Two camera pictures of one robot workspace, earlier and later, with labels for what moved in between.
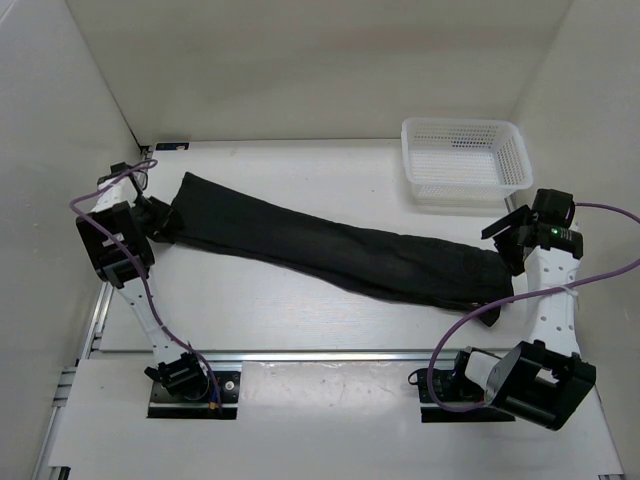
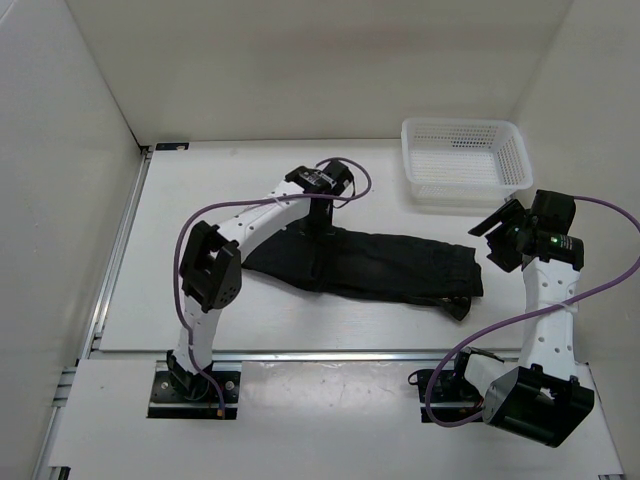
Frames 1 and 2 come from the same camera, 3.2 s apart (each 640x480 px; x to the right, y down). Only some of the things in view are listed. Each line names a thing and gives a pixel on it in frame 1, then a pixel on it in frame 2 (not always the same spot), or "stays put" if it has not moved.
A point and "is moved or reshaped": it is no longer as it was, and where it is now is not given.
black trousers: x=219 y=216 is moved or reshaped
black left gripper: x=165 y=214 → x=328 y=223
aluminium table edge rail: x=329 y=356 stays put
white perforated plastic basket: x=464 y=167 stays put
